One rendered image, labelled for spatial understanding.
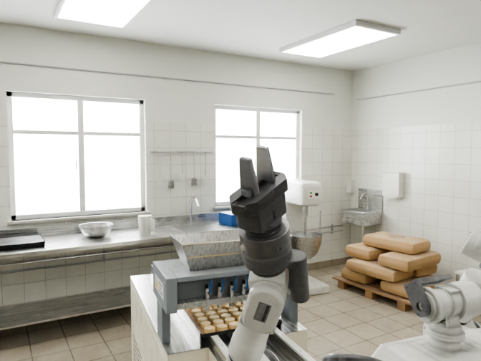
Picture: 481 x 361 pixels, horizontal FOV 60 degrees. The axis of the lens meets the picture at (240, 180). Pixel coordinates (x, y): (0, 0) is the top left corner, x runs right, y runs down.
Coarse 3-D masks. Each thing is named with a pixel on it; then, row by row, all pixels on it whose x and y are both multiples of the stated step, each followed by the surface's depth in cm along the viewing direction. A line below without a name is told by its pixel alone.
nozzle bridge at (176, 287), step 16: (160, 272) 194; (176, 272) 193; (192, 272) 192; (208, 272) 192; (224, 272) 192; (240, 272) 195; (160, 288) 194; (176, 288) 184; (192, 288) 196; (224, 288) 202; (240, 288) 205; (288, 288) 211; (160, 304) 196; (176, 304) 185; (192, 304) 191; (208, 304) 194; (288, 304) 221; (160, 320) 196; (288, 320) 222; (160, 336) 197
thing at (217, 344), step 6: (210, 336) 190; (216, 336) 189; (210, 342) 191; (216, 342) 183; (222, 342) 183; (216, 348) 183; (222, 348) 177; (216, 354) 184; (222, 354) 176; (222, 360) 176
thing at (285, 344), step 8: (272, 336) 197; (280, 336) 189; (280, 344) 190; (288, 344) 182; (288, 352) 182; (296, 352) 176; (304, 352) 174; (296, 360) 176; (304, 360) 170; (312, 360) 167
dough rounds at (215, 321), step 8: (216, 304) 223; (224, 304) 225; (240, 304) 223; (192, 312) 213; (200, 312) 212; (208, 312) 212; (216, 312) 217; (224, 312) 212; (232, 312) 214; (240, 312) 212; (200, 320) 202; (208, 320) 207; (216, 320) 202; (224, 320) 207; (232, 320) 202; (200, 328) 197; (208, 328) 193; (216, 328) 197; (224, 328) 194; (232, 328) 196
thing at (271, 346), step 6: (270, 342) 196; (210, 348) 190; (270, 348) 190; (276, 348) 190; (210, 354) 188; (276, 354) 185; (282, 354) 185; (210, 360) 188; (216, 360) 181; (282, 360) 179; (288, 360) 179
